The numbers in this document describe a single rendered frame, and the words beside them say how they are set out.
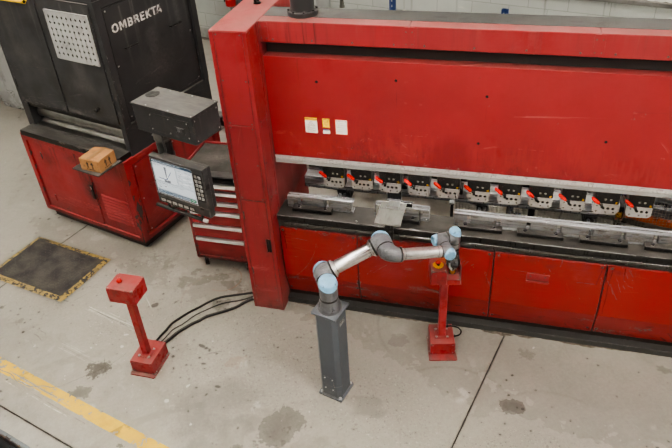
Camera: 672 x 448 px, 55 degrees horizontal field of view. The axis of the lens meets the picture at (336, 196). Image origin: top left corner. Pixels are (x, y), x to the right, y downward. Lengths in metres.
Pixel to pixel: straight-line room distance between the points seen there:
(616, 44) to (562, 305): 1.88
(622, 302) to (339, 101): 2.35
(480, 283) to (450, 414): 0.93
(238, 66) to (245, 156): 0.66
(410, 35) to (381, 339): 2.28
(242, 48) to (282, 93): 0.46
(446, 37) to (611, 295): 2.11
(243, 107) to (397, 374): 2.14
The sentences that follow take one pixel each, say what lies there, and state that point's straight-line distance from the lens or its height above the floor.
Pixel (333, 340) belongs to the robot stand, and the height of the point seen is 0.58.
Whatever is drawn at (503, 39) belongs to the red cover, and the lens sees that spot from 3.93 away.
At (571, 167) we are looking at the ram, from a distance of 4.33.
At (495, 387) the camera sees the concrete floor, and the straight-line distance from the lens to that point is 4.77.
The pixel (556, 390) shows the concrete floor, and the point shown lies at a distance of 4.83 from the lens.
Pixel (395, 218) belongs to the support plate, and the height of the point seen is 1.00.
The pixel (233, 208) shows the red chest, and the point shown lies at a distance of 5.27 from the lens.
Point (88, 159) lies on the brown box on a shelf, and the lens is 5.50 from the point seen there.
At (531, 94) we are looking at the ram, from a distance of 4.08.
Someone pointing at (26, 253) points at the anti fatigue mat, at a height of 0.02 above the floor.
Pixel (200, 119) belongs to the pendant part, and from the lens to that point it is 3.95.
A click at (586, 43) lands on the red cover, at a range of 3.95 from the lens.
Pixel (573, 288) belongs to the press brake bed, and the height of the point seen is 0.53.
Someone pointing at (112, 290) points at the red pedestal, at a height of 0.79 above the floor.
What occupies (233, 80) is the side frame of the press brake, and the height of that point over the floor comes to 1.98.
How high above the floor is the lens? 3.65
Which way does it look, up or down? 34 degrees down
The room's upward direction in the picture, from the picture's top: 4 degrees counter-clockwise
